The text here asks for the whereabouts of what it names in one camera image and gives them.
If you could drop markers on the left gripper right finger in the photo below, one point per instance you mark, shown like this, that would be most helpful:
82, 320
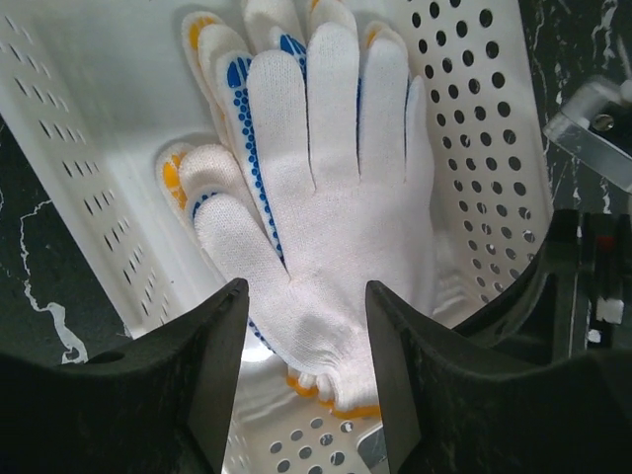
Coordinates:
449, 406

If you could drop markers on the yellow dotted work glove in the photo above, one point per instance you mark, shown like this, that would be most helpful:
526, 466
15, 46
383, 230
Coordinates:
205, 38

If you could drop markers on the blue dotted work glove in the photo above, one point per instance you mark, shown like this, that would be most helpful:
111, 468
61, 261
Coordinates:
244, 123

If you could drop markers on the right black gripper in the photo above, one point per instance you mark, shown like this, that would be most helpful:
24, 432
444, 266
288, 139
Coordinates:
574, 295

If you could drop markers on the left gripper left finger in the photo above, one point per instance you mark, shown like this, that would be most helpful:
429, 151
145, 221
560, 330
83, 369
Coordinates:
159, 404

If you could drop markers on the white plastic storage basket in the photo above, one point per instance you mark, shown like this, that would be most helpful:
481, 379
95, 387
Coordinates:
93, 91

